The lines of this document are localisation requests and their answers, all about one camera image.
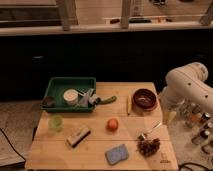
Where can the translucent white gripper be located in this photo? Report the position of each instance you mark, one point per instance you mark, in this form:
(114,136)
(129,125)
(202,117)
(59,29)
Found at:
(169,112)

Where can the orange apple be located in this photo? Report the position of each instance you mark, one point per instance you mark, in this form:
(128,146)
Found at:
(112,124)

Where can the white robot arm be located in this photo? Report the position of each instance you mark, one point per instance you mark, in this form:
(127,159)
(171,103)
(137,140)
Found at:
(186,83)

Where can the green plastic cup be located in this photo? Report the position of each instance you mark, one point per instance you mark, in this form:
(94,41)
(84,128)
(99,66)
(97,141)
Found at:
(55,123)

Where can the spice jars rack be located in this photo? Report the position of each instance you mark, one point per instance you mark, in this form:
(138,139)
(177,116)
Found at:
(195,119)

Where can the dark red bowl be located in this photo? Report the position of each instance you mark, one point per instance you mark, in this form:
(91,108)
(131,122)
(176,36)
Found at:
(144,99)

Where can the yellow pencil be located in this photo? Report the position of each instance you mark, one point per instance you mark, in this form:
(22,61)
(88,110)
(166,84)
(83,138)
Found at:
(128,105)

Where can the bunch of dark grapes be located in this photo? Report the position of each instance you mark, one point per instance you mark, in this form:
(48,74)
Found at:
(148,148)

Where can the blue sponge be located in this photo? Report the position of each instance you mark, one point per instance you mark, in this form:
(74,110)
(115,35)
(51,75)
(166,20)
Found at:
(117,154)

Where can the green cucumber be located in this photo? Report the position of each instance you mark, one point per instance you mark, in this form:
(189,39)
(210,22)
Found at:
(108,100)

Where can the grey metal tool in tray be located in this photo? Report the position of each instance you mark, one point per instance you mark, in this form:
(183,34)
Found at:
(88,98)

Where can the wooden black eraser block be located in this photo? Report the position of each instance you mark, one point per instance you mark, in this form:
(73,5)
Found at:
(77,136)

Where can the green plastic tray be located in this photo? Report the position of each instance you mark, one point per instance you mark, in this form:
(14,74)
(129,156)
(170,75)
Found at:
(57,87)

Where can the dark small round dish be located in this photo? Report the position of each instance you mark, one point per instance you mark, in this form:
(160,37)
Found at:
(48,101)

